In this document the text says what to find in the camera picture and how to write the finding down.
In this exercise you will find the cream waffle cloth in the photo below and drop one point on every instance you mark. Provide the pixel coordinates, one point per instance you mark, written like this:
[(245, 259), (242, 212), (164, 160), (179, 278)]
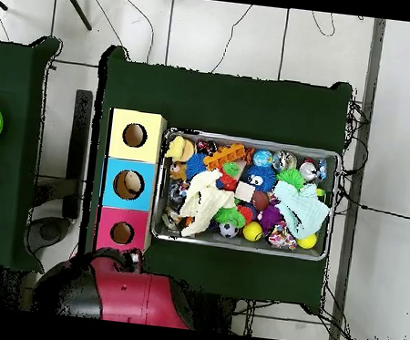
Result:
[(205, 199)]

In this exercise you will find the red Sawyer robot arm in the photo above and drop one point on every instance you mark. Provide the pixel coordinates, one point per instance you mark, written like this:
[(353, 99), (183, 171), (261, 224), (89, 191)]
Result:
[(131, 297)]

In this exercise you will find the shallow mesh bin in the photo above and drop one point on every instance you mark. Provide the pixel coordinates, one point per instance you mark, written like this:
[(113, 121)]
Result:
[(215, 238)]

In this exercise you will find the wooden box with three holes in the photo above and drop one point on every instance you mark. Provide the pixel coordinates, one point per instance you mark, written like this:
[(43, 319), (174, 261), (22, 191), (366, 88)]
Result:
[(111, 221)]

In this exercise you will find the orange toy brick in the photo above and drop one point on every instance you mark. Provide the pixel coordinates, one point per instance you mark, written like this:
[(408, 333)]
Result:
[(225, 155)]

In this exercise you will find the yellow plush duck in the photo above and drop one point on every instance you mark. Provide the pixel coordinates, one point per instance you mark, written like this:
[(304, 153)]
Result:
[(176, 146)]

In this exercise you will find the globe print ball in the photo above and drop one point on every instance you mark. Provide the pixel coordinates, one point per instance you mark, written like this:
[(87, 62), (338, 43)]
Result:
[(263, 158)]

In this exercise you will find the blue spiky ball with eyes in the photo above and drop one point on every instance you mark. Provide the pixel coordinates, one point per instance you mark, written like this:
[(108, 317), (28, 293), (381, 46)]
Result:
[(267, 173)]

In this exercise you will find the small soccer ball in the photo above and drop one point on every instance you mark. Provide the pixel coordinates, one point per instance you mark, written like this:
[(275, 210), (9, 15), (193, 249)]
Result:
[(228, 230)]

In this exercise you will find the yellow ball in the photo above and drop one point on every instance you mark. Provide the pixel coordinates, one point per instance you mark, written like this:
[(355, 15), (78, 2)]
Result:
[(253, 231)]

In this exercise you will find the green spiky ball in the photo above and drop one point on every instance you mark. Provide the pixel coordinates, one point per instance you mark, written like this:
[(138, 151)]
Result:
[(291, 176)]

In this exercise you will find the colourful patterned cloth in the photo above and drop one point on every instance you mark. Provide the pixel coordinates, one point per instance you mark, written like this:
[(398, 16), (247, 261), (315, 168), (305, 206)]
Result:
[(281, 237)]

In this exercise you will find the mint waffle cloth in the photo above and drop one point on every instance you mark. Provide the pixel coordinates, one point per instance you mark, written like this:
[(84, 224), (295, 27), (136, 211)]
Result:
[(303, 210)]

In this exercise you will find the black upright panel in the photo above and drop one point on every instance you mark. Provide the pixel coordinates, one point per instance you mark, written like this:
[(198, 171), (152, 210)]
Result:
[(78, 144)]

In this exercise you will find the grey rounded stand base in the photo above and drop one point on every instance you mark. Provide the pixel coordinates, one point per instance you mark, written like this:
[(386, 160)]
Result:
[(49, 231)]

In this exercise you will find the dark green side table cloth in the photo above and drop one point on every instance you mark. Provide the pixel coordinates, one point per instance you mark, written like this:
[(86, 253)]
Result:
[(15, 64)]

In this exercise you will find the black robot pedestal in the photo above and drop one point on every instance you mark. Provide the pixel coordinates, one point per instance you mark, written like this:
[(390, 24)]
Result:
[(210, 313)]

